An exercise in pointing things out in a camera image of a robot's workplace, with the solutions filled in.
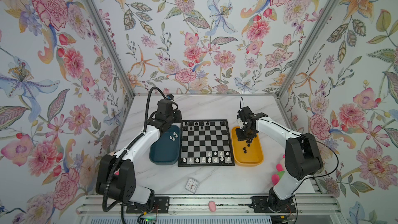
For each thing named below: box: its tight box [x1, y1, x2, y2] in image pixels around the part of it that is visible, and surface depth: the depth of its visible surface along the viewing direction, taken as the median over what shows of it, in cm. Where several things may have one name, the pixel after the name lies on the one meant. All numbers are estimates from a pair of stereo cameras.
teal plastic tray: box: [149, 124, 181, 166], surface depth 92 cm
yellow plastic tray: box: [231, 126, 264, 167], surface depth 91 cm
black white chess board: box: [177, 119, 235, 167], surface depth 95 cm
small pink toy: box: [208, 200, 217, 213], surface depth 75 cm
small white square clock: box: [184, 177, 199, 194], surface depth 80 cm
